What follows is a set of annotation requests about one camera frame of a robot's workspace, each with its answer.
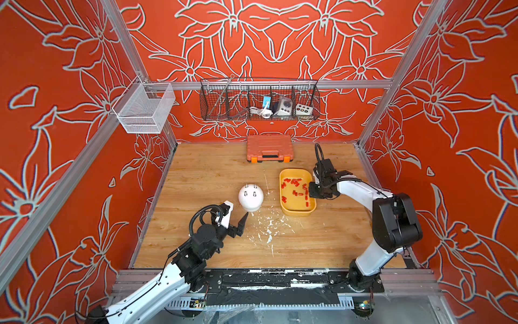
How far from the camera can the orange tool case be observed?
109 cm

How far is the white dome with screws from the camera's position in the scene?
87cm

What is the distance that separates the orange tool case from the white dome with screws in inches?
9.3
